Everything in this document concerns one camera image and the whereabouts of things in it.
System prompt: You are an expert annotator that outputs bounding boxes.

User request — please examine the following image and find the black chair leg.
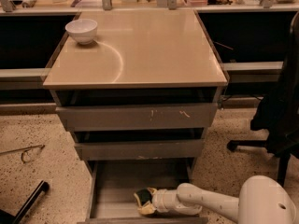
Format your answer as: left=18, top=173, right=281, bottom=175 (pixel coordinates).
left=0, top=181, right=50, bottom=224

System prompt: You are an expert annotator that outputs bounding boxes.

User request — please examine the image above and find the bottom grey drawer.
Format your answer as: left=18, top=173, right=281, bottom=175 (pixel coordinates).
left=79, top=159, right=208, bottom=224

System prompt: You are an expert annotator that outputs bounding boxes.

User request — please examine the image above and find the green and yellow sponge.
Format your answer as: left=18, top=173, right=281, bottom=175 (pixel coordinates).
left=138, top=189, right=151, bottom=205

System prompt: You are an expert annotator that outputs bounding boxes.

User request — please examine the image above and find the top grey drawer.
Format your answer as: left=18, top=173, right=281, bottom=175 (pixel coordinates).
left=56, top=103, right=217, bottom=132

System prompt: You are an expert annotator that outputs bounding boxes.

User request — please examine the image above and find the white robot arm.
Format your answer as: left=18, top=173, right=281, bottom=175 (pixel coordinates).
left=134, top=175, right=299, bottom=224

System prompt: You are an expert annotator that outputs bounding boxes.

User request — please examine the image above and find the white ceramic bowl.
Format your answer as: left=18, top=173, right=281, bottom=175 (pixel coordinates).
left=65, top=19, right=98, bottom=44

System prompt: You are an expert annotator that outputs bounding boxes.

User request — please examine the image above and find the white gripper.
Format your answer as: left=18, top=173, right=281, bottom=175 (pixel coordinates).
left=134, top=188, right=202, bottom=216

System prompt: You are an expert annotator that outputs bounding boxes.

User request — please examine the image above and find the grey drawer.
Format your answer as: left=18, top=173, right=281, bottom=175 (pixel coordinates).
left=75, top=139, right=204, bottom=161
left=56, top=103, right=217, bottom=132
left=79, top=159, right=208, bottom=224

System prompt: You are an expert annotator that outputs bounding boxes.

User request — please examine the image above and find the grey drawer cabinet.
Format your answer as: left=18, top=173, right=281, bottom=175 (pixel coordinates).
left=42, top=8, right=229, bottom=224

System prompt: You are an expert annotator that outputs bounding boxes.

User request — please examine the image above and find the middle grey drawer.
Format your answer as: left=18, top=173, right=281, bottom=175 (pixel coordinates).
left=75, top=139, right=204, bottom=161

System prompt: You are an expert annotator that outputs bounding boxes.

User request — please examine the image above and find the black office chair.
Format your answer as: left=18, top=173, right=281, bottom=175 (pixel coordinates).
left=227, top=12, right=299, bottom=186

